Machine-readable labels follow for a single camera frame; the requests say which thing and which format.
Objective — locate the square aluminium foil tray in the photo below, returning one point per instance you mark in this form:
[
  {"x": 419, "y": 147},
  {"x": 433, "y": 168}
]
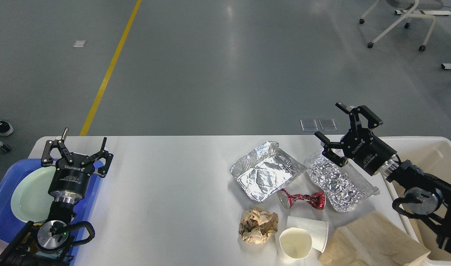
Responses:
[{"x": 265, "y": 170}]

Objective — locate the lying white paper cup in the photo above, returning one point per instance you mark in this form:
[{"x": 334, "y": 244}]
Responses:
[{"x": 318, "y": 230}]

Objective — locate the crumpled brown paper ball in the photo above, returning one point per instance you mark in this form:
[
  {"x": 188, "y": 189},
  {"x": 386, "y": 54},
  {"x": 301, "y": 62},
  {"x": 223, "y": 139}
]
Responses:
[{"x": 256, "y": 226}]

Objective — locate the blue plastic tray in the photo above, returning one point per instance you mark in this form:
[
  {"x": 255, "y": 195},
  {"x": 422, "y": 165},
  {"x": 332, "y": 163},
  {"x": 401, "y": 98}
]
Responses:
[{"x": 9, "y": 224}]

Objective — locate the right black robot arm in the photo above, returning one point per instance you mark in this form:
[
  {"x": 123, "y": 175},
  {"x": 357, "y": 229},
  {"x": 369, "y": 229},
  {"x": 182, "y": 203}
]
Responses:
[{"x": 426, "y": 197}]

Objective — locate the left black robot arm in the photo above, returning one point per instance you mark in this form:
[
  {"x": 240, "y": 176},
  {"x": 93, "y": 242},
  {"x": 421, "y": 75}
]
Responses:
[{"x": 49, "y": 242}]

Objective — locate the left floor plate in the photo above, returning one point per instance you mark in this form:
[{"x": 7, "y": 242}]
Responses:
[{"x": 309, "y": 125}]

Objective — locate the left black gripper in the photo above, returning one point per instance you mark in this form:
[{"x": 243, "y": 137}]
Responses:
[{"x": 72, "y": 179}]

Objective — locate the mint green plate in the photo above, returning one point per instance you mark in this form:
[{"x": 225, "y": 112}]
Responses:
[{"x": 30, "y": 200}]

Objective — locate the crushed red can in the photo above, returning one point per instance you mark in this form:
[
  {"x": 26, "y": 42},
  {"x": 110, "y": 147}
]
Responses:
[{"x": 317, "y": 200}]

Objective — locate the floor plate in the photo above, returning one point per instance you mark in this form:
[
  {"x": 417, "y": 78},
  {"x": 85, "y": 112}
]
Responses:
[
  {"x": 328, "y": 124},
  {"x": 309, "y": 125}
]

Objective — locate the brown paper bag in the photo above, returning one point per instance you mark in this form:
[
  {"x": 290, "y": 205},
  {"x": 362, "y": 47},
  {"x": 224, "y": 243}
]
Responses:
[{"x": 372, "y": 240}]

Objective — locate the right floor plate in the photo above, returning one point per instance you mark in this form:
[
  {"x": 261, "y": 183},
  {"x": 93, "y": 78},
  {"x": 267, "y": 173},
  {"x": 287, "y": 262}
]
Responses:
[{"x": 328, "y": 124}]

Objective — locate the white floor label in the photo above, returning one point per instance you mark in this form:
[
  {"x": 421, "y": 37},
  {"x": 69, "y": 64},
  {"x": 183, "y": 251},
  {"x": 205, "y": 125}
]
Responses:
[{"x": 79, "y": 43}]

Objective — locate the white rolling chair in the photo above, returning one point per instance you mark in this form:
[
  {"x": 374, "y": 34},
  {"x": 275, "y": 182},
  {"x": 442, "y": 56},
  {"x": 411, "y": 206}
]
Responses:
[{"x": 410, "y": 9}]

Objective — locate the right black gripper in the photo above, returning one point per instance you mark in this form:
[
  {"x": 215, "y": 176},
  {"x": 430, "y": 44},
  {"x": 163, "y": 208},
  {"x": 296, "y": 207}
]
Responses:
[{"x": 369, "y": 151}]

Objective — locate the aluminium foil sheet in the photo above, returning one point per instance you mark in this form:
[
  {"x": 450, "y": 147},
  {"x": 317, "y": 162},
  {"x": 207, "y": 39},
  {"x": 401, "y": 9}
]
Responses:
[{"x": 345, "y": 187}]

